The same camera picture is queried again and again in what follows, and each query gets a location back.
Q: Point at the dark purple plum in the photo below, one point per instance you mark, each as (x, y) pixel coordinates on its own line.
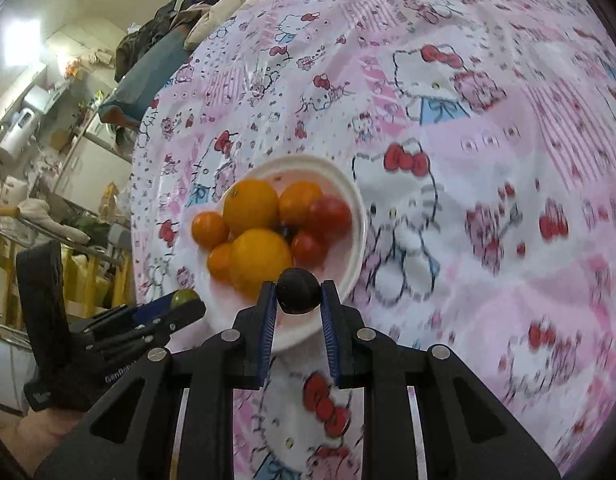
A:
(299, 290)

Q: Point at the large orange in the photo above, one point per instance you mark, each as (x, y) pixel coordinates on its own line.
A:
(251, 206)
(260, 260)

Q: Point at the white kitchen appliance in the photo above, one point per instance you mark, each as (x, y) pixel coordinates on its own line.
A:
(18, 132)

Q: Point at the teal pillow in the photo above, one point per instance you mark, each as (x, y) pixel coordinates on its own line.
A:
(143, 80)

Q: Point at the person's left hand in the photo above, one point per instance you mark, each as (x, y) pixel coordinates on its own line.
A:
(38, 435)

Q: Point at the white cloth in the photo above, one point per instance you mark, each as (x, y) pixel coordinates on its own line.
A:
(48, 217)

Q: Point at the small tangerine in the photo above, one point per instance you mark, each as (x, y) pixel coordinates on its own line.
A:
(299, 202)

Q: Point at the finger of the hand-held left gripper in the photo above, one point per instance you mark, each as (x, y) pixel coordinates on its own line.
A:
(153, 307)
(183, 317)

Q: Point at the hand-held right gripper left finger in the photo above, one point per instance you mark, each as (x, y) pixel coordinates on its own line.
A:
(268, 320)

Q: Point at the dark clothes pile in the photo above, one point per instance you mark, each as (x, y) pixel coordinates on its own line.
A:
(153, 30)

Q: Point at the beige quilt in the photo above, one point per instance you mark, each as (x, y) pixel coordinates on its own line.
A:
(228, 10)

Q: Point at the red tomato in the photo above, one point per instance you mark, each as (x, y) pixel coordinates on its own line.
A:
(332, 215)
(308, 248)

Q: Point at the pink strawberry-pattern plate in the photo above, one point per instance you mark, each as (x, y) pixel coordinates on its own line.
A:
(340, 260)

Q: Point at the small orange tomato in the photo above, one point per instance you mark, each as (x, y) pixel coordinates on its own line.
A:
(209, 229)
(219, 262)

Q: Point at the green plum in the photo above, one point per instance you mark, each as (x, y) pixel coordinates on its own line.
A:
(184, 296)

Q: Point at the metal rack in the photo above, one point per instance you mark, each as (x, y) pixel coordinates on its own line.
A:
(18, 232)

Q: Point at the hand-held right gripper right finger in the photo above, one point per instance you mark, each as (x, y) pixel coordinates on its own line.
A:
(330, 325)

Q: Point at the pink cartoon printed blanket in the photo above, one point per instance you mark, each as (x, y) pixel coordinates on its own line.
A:
(488, 135)

